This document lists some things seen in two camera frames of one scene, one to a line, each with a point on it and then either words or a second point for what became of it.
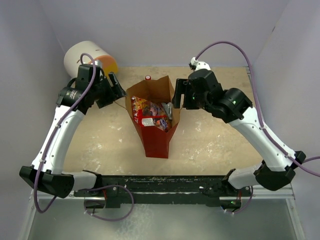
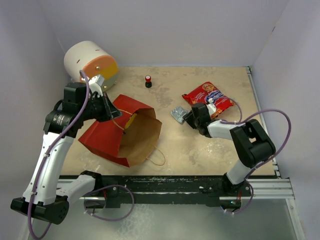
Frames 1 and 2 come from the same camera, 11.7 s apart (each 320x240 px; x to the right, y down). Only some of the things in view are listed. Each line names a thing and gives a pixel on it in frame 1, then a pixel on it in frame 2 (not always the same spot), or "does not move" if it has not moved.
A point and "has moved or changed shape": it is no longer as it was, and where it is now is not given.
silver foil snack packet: (168, 109) -> (178, 112)
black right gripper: (180, 89) -> (188, 117)
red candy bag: (149, 114) has moved or changed shape
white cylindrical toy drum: (85, 52) does not move
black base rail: (213, 191) does not move
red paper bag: (150, 103) -> (132, 137)
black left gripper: (110, 99) -> (109, 110)
